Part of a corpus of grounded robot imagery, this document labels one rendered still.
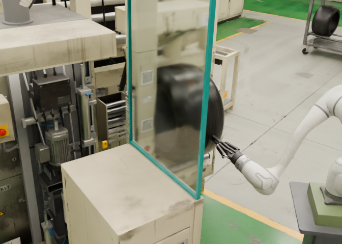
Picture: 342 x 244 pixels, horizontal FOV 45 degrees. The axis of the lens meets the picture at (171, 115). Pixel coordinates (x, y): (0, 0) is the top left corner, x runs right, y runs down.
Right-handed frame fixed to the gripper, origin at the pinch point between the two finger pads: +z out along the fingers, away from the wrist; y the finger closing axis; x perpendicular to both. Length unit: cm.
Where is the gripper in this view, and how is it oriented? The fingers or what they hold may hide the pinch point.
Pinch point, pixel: (216, 140)
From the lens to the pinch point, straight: 238.7
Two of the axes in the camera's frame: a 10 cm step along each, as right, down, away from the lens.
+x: -1.1, 8.3, 5.5
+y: -8.2, 2.3, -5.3
